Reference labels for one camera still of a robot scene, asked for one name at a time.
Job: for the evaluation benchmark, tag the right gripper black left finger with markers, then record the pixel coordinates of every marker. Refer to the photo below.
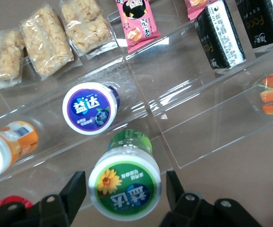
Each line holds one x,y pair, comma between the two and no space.
65,205

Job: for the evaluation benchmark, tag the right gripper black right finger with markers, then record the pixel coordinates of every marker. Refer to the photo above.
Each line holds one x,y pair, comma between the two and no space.
181,208

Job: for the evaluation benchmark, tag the green gum bottle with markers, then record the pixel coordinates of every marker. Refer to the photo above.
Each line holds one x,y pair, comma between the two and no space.
124,184

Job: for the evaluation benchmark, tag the red gum bottle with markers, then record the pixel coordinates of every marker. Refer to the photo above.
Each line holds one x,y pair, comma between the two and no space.
7,201

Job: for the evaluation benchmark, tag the orange gum bottle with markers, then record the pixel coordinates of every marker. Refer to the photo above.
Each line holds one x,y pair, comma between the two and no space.
9,146

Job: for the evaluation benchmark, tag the blue gum bottle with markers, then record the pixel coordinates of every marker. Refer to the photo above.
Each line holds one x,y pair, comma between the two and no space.
89,108

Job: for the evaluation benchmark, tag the clear acrylic stepped rack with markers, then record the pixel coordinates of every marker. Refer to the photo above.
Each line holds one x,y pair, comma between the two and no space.
198,118
131,78

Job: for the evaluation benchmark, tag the clear-wrapped rice cracker pack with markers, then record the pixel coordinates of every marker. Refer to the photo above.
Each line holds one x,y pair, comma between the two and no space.
87,26
46,40
2,56

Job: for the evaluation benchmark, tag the black Face tissue pack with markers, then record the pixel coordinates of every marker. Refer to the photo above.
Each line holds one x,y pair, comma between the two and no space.
219,40
261,21

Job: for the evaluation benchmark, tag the pink cartoon snack pack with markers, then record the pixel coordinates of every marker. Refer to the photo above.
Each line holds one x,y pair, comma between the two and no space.
139,23
195,7

